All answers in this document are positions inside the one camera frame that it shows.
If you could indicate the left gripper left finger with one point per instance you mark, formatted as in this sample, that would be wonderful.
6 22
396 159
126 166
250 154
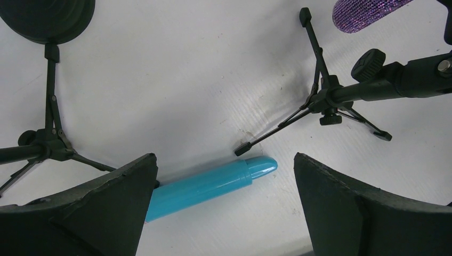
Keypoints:
104 216

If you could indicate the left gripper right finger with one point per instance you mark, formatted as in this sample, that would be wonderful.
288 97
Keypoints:
346 216

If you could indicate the tripod shock mount stand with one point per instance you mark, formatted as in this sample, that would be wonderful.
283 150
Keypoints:
376 81

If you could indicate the purple glitter microphone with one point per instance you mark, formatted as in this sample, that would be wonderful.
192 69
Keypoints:
352 16

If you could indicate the black tripod clip stand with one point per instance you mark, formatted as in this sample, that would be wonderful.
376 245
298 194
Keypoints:
50 142

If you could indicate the round base mic stand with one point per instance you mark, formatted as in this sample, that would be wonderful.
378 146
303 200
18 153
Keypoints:
45 22

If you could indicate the blue toy microphone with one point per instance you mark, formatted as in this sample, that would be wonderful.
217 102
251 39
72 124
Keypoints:
185 193

